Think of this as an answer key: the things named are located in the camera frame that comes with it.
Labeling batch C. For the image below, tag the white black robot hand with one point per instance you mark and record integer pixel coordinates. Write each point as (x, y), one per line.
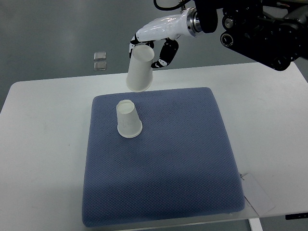
(169, 29)

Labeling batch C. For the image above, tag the white paper cup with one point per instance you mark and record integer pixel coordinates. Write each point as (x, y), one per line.
(129, 124)
(140, 72)

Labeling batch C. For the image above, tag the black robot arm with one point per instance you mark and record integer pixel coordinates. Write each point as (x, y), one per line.
(271, 32)

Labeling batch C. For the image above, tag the upper metal floor plate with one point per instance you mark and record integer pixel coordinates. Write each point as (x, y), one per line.
(101, 55)

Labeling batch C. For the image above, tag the white paper cup on cushion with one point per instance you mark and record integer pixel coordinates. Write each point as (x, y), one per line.
(129, 124)

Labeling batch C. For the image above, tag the blue textured cushion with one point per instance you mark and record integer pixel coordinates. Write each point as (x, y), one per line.
(180, 165)

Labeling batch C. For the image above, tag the white paper tag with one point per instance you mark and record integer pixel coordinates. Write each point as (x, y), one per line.
(256, 196)

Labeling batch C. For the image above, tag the white table leg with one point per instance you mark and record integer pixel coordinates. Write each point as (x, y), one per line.
(255, 224)

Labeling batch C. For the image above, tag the black table bracket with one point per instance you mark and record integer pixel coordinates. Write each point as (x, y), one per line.
(296, 216)

